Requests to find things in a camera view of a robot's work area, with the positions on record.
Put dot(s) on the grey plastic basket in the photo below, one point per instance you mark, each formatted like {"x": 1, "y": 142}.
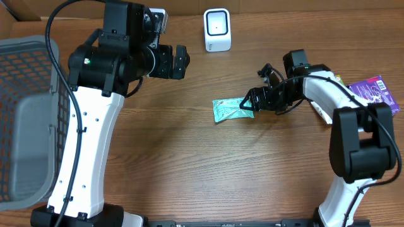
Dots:
{"x": 34, "y": 122}

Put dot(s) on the white tube gold cap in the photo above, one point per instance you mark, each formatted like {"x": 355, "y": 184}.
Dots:
{"x": 321, "y": 112}

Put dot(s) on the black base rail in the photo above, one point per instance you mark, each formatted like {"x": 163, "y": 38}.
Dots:
{"x": 236, "y": 223}

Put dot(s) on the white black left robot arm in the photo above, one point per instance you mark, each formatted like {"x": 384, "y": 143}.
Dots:
{"x": 125, "y": 50}

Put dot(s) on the teal snack packet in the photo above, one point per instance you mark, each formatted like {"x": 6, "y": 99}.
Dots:
{"x": 226, "y": 109}

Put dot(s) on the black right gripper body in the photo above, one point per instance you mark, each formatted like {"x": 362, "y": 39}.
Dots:
{"x": 281, "y": 98}

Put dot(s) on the purple pad package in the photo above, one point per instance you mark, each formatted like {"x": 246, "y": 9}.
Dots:
{"x": 375, "y": 90}

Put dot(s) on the green juice carton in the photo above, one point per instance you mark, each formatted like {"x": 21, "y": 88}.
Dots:
{"x": 339, "y": 79}

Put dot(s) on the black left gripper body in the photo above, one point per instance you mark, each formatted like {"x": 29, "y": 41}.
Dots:
{"x": 164, "y": 57}

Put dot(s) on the white barcode scanner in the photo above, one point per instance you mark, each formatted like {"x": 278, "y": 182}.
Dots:
{"x": 217, "y": 30}

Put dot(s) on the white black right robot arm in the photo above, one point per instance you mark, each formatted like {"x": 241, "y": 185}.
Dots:
{"x": 363, "y": 152}

